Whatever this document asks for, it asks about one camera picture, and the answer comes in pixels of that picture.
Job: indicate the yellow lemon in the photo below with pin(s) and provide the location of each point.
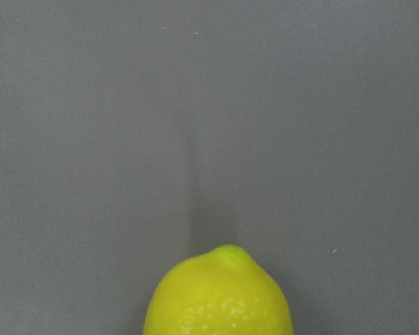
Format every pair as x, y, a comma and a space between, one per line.
224, 291

